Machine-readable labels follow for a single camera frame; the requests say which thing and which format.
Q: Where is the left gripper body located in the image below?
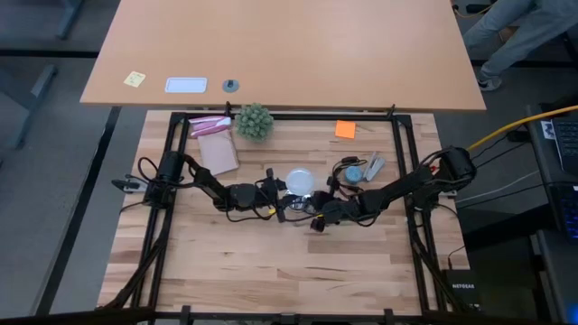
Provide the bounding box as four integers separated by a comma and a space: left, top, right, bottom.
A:
228, 178, 284, 213

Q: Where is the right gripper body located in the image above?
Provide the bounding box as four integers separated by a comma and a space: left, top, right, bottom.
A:
331, 198, 367, 225

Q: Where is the small blue round dish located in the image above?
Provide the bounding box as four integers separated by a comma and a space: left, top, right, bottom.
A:
344, 165, 364, 184

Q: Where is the black lamp power cord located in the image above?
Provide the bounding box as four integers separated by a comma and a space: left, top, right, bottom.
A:
331, 155, 368, 202

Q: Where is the silver stapler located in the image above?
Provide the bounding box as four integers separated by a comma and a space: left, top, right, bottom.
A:
362, 151, 387, 182

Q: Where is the orange sticky note pad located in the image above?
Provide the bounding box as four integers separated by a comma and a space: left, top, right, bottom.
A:
333, 119, 357, 140

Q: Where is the green artificial potted plant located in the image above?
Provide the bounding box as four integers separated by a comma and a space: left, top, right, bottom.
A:
233, 102, 275, 144

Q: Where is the pink white package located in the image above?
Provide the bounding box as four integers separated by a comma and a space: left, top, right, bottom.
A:
188, 115, 233, 139

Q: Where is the white rectangular card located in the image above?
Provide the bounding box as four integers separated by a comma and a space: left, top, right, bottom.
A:
163, 77, 209, 95

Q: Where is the light brown desk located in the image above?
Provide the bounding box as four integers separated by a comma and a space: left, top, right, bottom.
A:
79, 0, 487, 113

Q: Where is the yellow sticky note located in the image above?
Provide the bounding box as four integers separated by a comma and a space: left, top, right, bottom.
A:
123, 70, 147, 88

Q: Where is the white printed label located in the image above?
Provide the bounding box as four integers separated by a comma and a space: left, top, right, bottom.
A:
539, 119, 557, 141

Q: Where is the blue backlit laptop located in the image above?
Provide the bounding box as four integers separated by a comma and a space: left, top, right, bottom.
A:
555, 182, 578, 240

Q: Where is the dark grey side desk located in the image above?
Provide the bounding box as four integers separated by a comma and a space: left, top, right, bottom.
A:
523, 102, 578, 325

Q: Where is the black keyboard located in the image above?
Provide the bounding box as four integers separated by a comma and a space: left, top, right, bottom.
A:
551, 116, 578, 177

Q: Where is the black metal table frame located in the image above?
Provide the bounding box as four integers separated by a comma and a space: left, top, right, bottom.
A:
94, 102, 482, 325

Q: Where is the black Netgear network switch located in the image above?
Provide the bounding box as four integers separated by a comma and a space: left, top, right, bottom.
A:
441, 268, 480, 312

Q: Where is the yellow cable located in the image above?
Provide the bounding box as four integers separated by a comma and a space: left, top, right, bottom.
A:
451, 104, 578, 160

